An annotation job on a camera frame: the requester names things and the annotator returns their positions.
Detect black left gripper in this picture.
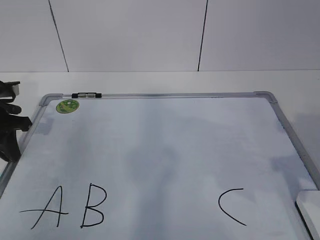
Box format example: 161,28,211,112
0,100,33,162

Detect white board eraser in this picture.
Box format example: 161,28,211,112
296,190,320,240

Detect round green sticker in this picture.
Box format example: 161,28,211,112
55,99,80,114

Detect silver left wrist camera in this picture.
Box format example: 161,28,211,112
0,81,21,98

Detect white board with grey frame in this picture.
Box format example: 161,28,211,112
0,91,320,240

